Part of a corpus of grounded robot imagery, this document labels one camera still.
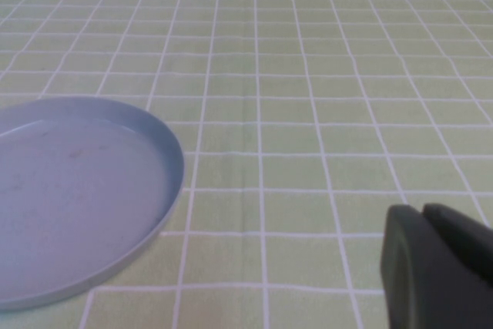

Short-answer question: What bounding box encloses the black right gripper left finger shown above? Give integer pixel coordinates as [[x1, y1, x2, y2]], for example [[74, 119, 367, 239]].
[[380, 203, 493, 329]]

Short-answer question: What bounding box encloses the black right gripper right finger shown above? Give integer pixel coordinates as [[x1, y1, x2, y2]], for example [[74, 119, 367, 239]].
[[421, 202, 493, 290]]

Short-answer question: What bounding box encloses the blue round plate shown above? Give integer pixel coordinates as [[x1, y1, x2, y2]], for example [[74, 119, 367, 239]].
[[0, 96, 186, 311]]

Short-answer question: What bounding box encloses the green checked tablecloth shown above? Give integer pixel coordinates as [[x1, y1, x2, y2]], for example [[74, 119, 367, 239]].
[[0, 0, 493, 329]]

